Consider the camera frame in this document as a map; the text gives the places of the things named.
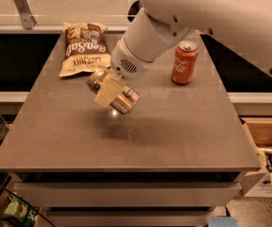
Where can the blue perforated object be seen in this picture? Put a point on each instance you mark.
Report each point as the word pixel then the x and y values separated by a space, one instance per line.
pixel 222 222

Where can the gold orange soda can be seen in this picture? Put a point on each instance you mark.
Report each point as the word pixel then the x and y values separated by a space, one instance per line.
pixel 125 102

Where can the green snack bag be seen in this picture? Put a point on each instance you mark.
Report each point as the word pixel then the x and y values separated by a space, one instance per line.
pixel 19 214

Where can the left metal glass bracket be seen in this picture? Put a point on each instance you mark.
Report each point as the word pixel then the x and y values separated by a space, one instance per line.
pixel 28 21

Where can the black office chair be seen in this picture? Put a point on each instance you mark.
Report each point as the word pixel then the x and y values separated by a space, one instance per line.
pixel 133 10

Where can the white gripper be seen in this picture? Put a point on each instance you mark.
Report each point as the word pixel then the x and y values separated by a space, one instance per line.
pixel 126 62

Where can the red cola can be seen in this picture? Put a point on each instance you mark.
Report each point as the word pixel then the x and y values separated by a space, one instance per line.
pixel 184 62

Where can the sea salt chips bag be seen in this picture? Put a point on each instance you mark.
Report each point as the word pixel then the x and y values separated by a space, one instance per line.
pixel 85 48

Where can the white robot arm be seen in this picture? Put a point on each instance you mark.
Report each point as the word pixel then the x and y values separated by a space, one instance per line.
pixel 244 26

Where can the grey drawer cabinet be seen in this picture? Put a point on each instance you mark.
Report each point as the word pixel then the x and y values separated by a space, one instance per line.
pixel 178 155

